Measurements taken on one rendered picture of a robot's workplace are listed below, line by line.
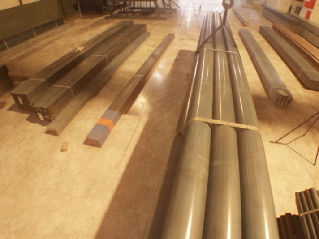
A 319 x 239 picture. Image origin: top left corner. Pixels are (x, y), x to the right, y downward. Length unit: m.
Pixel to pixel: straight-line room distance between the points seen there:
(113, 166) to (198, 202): 2.01
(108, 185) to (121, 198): 0.27
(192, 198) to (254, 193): 0.28
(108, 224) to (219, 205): 1.70
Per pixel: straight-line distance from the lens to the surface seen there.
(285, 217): 2.18
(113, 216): 2.35
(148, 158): 2.69
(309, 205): 1.99
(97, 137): 2.88
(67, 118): 3.52
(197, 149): 0.94
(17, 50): 9.05
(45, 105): 3.56
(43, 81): 4.22
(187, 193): 0.80
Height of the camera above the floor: 2.17
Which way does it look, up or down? 42 degrees down
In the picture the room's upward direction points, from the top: straight up
